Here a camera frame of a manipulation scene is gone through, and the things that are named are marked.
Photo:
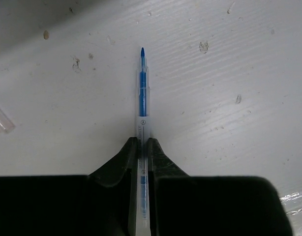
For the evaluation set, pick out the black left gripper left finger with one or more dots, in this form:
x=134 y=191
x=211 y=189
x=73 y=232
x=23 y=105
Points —
x=102 y=203

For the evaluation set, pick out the clear pen cap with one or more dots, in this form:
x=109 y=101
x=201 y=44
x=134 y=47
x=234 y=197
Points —
x=6 y=125

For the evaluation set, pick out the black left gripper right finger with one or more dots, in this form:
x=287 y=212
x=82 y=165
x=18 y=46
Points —
x=182 y=205

